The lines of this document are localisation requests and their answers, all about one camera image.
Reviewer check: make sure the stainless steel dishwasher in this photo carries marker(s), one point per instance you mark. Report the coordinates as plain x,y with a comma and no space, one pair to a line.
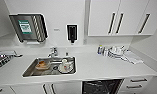
100,87

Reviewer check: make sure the black soap dispenser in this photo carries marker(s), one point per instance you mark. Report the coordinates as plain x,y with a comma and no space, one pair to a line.
72,33

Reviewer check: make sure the white cup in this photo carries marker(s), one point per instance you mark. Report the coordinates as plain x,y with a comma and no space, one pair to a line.
65,64

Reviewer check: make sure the blue label bottle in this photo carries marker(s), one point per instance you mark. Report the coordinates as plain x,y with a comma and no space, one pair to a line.
100,50

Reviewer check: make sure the chrome faucet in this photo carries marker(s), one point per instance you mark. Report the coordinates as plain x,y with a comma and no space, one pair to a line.
53,52

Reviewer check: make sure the small clear bottle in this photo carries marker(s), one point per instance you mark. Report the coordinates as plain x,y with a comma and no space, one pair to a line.
105,51

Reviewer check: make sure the white plate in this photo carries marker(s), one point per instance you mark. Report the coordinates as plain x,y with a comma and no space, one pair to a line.
60,71

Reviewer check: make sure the stack of white cups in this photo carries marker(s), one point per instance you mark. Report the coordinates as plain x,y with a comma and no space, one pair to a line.
116,52

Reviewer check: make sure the steel paper towel dispenser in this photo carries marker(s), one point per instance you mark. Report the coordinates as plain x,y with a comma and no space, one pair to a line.
27,28

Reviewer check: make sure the stainless steel sink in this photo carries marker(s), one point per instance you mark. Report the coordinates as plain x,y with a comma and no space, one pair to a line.
29,73

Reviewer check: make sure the dishes on counter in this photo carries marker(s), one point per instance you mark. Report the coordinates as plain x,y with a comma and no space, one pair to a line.
134,57

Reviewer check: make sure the white under-sink cabinet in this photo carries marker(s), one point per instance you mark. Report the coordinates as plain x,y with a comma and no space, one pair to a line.
30,89

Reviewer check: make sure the white drawer unit narrow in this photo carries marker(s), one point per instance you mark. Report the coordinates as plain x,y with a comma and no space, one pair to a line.
137,85

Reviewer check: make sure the dish rack with dishes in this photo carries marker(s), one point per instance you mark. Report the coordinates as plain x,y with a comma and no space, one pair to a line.
2,60

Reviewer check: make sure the white drawer unit wide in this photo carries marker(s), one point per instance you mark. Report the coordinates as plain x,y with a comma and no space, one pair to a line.
2,90

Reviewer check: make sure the white wall outlet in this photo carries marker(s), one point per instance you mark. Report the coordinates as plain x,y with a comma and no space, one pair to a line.
84,41

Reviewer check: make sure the small wall label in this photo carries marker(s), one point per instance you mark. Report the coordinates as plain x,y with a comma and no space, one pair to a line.
57,30

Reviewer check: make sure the white wall cabinet three doors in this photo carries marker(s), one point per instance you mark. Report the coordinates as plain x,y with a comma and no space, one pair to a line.
124,16

